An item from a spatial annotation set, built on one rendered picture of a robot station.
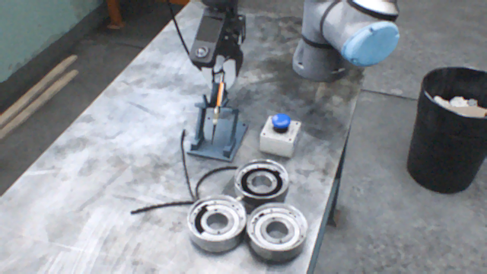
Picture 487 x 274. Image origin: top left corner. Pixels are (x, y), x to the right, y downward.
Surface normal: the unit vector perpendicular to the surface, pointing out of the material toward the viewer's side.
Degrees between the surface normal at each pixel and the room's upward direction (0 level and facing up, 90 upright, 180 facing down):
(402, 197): 0
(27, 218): 0
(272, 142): 90
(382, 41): 97
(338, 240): 0
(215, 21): 31
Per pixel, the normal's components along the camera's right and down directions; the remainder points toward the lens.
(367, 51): 0.36, 0.70
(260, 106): 0.00, -0.76
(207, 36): -0.15, -0.33
